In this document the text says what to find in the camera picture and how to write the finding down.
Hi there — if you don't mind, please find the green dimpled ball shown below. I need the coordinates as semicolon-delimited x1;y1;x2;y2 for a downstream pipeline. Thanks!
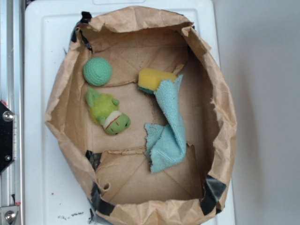
83;57;112;86

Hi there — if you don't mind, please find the aluminium frame rail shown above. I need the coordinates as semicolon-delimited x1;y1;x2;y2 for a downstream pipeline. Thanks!
0;0;26;225

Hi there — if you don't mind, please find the green plush toy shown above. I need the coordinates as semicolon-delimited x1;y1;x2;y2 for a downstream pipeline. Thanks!
85;87;131;135

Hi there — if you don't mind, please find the yellow green sponge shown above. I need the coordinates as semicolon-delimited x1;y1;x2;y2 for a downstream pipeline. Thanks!
138;68;177;94

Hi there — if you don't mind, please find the light blue cloth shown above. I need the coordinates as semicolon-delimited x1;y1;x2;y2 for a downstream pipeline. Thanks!
145;75;187;174

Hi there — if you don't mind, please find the white plastic bin lid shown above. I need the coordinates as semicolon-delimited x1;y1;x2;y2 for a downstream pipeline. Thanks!
24;0;219;225

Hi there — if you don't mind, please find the black metal bracket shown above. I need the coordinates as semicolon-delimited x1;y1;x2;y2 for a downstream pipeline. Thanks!
0;100;15;174

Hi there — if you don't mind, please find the brown paper bag tray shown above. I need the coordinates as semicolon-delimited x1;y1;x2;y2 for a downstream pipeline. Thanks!
45;6;237;225

